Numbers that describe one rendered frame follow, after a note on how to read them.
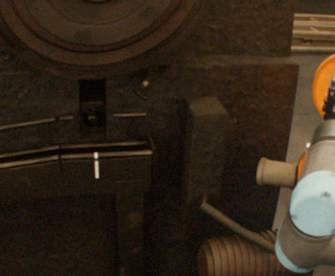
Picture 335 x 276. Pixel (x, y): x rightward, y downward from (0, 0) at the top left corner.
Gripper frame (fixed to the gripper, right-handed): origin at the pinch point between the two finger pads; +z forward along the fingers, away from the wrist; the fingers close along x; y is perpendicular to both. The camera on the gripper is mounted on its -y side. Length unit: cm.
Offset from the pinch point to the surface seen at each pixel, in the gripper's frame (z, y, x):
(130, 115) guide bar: -8.7, -13.9, 45.4
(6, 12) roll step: -23, 19, 60
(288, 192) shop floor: 73, -116, 22
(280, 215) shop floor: 54, -111, 20
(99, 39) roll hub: -20.2, 12.8, 42.0
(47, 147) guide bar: -22, -16, 60
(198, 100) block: -1.9, -11.8, 32.4
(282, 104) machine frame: 12.5, -19.3, 16.6
